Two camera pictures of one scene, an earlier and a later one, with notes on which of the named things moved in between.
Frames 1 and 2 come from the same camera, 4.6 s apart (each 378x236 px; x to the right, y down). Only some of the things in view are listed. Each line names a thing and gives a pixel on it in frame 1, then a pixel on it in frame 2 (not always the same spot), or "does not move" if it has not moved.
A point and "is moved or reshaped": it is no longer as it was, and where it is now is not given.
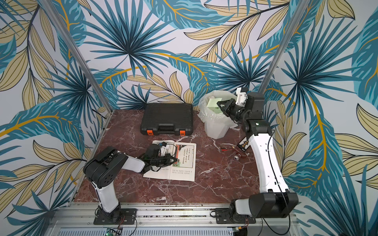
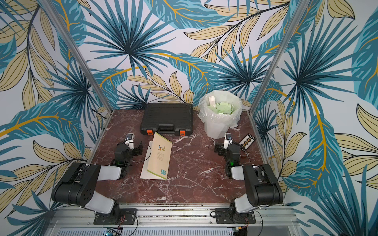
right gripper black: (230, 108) to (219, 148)
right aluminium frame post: (300, 10) does not move
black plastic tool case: (167, 119) does not move
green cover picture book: (183, 169) is moved or reshaped
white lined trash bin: (216, 125) does not move
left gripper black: (168, 157) to (136, 152)
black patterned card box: (244, 144) does not move
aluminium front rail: (79, 221) does not move
